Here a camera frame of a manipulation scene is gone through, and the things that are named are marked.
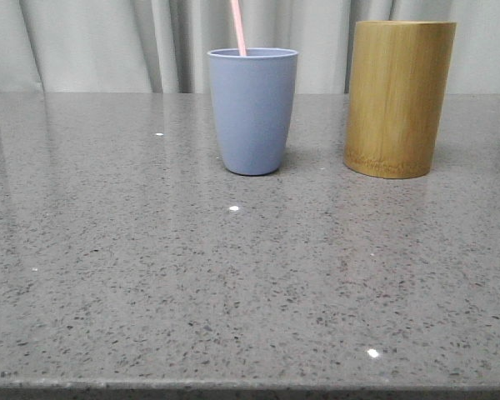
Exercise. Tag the grey pleated curtain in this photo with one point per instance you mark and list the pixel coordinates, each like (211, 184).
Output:
(162, 46)

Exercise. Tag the bamboo cylinder holder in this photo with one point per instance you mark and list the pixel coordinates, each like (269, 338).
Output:
(398, 80)

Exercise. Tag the blue plastic cup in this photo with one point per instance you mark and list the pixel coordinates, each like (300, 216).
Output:
(252, 100)

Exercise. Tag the pink chopstick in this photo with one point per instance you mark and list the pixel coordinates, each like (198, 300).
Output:
(238, 26)

